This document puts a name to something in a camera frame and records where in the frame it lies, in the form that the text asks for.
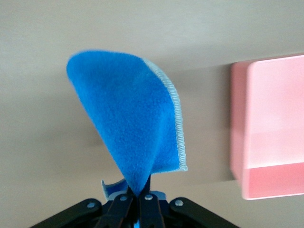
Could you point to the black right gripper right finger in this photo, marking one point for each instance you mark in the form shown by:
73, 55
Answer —
149, 209

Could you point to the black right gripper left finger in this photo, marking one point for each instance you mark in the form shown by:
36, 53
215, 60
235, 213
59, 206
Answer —
111, 213

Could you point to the pink plastic bin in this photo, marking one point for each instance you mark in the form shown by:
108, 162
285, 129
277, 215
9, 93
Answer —
273, 118

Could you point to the blue microfibre cloth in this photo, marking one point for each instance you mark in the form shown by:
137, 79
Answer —
123, 107

